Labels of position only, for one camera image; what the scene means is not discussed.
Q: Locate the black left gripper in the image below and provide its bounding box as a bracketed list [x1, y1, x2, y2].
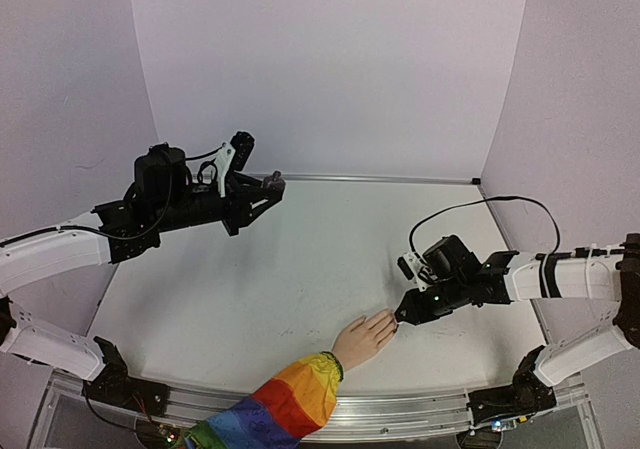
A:
[155, 175, 284, 236]

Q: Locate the purple nail polish bottle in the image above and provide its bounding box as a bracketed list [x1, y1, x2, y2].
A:
[262, 171, 286, 191]

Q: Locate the rainbow sleeve forearm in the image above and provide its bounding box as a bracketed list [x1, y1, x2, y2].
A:
[174, 352, 344, 448]

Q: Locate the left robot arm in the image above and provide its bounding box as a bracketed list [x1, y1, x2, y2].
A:
[1, 171, 285, 416]

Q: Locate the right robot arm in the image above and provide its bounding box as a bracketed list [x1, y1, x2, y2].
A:
[395, 233, 639, 432]

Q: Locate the mannequin hand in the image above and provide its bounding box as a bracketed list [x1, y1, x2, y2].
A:
[331, 309, 396, 372]

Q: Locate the aluminium back edge strip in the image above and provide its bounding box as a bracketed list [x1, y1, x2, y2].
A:
[282, 173, 482, 186]

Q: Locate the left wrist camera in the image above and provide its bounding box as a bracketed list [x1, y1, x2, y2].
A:
[213, 131, 255, 199]

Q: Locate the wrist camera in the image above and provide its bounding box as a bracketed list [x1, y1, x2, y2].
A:
[397, 252, 434, 292]
[213, 131, 255, 199]

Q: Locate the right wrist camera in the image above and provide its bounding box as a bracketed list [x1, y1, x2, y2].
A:
[397, 252, 434, 292]

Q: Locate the black left camera cable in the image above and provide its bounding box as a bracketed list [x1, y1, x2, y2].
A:
[0, 146, 226, 243]

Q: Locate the black camera cable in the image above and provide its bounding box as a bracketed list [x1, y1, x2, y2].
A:
[0, 146, 226, 243]
[408, 196, 561, 265]

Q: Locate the aluminium front rail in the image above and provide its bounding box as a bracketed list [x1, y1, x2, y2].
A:
[50, 352, 585, 448]

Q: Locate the black right camera cable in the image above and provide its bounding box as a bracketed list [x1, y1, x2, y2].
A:
[408, 196, 561, 265]

